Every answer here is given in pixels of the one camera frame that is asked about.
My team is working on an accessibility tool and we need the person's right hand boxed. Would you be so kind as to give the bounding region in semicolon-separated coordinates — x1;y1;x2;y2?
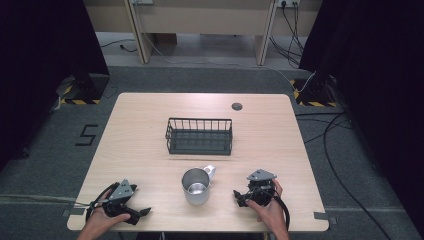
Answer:
245;179;285;232

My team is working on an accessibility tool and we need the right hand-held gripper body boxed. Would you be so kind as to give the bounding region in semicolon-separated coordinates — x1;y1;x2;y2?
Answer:
243;168;278;208

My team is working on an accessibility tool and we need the bundle of black cables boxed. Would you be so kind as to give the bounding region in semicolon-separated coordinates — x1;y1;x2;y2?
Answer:
269;1;306;69

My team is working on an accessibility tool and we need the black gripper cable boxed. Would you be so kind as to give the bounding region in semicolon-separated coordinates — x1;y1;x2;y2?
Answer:
73;181;122;224
272;195;291;232

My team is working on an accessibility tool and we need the silver metal cup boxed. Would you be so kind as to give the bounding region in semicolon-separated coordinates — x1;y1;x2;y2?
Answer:
181;164;217;206

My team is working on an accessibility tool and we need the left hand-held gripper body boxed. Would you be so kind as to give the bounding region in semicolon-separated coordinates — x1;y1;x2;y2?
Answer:
101;178;138;222

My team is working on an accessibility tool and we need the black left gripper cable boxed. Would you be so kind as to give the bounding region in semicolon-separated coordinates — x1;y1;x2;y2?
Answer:
73;181;122;224

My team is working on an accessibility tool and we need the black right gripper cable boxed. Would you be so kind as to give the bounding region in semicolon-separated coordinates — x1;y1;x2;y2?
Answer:
272;195;291;232

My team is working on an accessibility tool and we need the grey tape strip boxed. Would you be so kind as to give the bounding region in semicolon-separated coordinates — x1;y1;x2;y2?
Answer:
313;211;338;225
61;205;87;218

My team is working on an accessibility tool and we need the long black floor cable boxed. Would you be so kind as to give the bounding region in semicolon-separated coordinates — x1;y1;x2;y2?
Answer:
294;111;394;240

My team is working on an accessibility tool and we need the short black floor cable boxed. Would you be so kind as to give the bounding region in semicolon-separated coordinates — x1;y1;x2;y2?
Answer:
99;38;138;54

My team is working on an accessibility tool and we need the person's left hand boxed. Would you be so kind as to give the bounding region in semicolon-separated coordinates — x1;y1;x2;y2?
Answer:
87;190;132;234

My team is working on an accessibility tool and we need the black wire basket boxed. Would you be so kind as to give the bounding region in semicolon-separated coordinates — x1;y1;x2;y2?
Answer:
165;117;234;156

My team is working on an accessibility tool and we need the beige wooden desk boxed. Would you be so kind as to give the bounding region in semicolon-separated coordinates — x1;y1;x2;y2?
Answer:
83;0;323;66

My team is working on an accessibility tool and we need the black curtain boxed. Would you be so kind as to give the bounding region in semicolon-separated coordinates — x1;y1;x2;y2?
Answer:
299;0;424;231
0;0;111;173

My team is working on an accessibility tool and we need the black stand base striped tape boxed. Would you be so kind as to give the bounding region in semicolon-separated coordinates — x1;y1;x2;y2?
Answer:
54;73;111;106
289;73;338;108

